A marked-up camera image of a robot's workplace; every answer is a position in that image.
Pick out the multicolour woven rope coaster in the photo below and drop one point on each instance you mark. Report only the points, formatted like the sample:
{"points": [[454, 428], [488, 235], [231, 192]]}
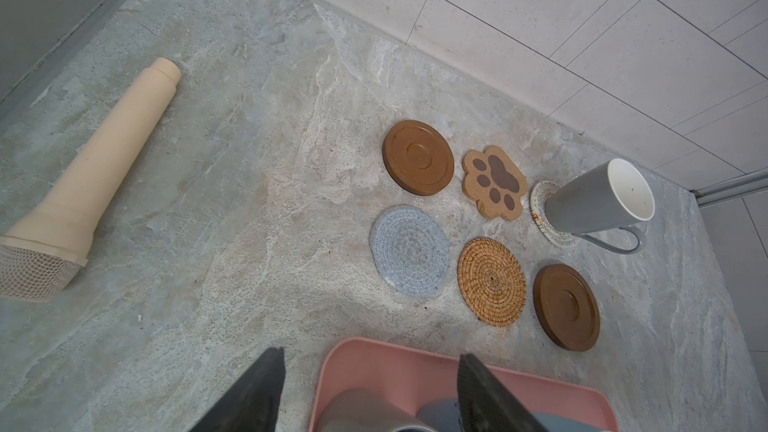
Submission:
{"points": [[538, 196]]}

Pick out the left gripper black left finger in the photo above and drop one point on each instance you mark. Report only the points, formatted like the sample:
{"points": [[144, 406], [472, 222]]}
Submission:
{"points": [[252, 402]]}

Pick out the brown wooden coaster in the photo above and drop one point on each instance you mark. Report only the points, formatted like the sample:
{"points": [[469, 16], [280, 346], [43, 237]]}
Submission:
{"points": [[566, 307], [418, 158]]}

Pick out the grey metal mug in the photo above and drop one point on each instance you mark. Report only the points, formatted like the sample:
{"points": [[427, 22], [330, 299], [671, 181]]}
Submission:
{"points": [[361, 410]]}

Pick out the beige wooden rolling pin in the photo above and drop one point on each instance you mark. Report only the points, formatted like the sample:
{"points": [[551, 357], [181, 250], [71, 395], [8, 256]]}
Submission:
{"points": [[42, 252]]}

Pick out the blue mug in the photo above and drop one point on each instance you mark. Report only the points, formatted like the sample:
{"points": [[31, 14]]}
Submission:
{"points": [[444, 415]]}

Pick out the grey handled white mug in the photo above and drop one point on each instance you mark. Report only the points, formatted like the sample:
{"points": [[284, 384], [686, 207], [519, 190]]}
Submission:
{"points": [[614, 195]]}

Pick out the light blue woven coaster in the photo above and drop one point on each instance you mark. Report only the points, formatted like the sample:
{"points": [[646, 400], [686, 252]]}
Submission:
{"points": [[411, 252]]}

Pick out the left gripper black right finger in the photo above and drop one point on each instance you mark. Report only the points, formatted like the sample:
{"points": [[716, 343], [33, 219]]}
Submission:
{"points": [[486, 404]]}

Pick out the cork paw print coaster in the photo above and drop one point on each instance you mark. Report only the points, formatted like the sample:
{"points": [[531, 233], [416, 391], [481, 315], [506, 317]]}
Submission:
{"points": [[494, 183]]}

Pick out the tan rattan coaster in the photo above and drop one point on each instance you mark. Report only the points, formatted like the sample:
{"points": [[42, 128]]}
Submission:
{"points": [[491, 282]]}

